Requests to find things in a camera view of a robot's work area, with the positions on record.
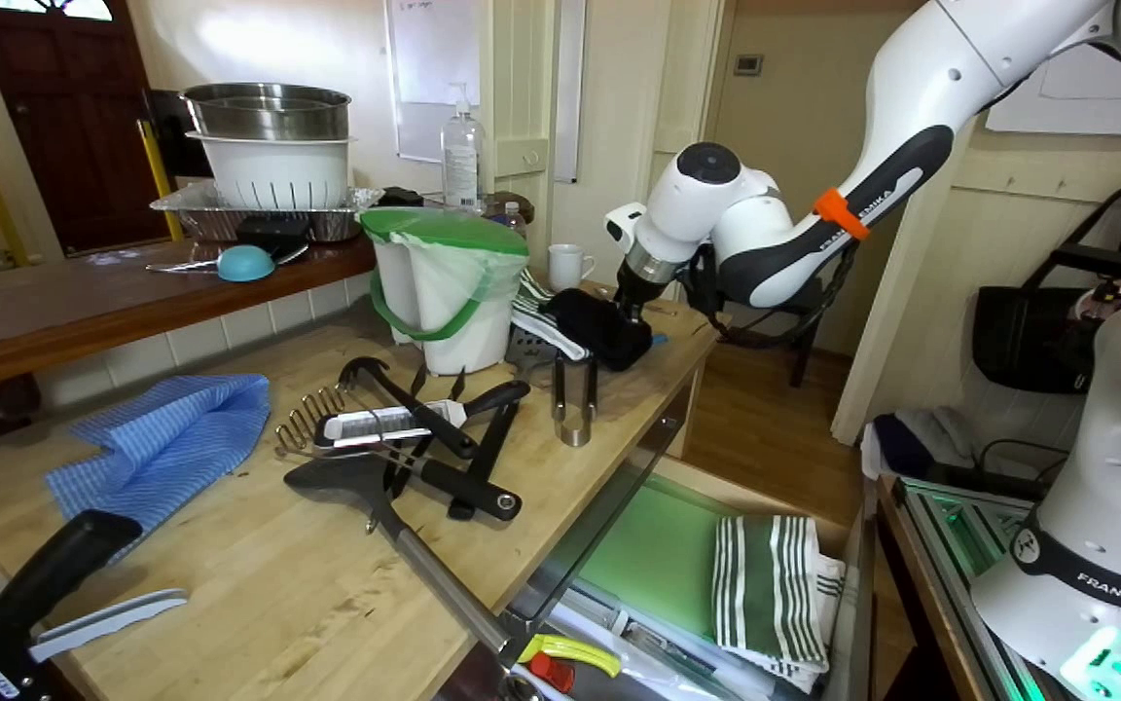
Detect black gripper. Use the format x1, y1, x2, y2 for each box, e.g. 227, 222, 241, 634
615, 264, 653, 313

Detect black round mat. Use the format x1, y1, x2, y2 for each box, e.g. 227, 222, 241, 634
543, 290, 650, 369

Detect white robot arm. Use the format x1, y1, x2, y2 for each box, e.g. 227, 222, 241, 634
605, 0, 1121, 701

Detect green drawer liner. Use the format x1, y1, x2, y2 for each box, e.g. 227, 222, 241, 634
576, 481, 731, 642

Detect open wooden drawer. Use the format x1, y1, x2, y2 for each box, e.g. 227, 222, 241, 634
504, 460, 871, 701

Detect green striped towel in drawer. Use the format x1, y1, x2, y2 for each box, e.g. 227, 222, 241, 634
713, 516, 845, 692

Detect white mug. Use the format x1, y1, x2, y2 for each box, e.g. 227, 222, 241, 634
547, 243, 594, 291

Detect steel cylinder utensil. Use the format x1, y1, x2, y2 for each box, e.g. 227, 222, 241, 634
551, 357, 598, 448

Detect striped towel on cart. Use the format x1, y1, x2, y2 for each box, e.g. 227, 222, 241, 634
509, 272, 590, 364

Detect white bucket green lid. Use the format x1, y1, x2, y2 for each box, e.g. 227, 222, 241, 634
362, 206, 529, 373

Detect clear water bottle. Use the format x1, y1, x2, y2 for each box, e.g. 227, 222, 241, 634
438, 104, 483, 211

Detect black tongs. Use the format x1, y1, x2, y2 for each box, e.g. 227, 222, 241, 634
339, 357, 529, 522

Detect yellow green utensil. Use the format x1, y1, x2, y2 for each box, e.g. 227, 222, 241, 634
516, 634, 624, 678

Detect wooden kitchen cart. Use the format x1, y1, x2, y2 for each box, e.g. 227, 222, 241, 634
0, 290, 725, 701

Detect blue bowl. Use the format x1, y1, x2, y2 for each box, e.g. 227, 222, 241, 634
212, 246, 275, 283

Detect black bag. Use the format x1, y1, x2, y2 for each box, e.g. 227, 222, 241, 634
974, 191, 1121, 394

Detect steel pot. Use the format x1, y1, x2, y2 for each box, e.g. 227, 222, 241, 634
181, 84, 351, 139

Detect blue cloth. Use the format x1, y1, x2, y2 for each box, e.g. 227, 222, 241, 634
46, 373, 273, 533

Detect white handled brush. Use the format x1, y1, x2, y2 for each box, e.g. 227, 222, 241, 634
314, 404, 426, 448

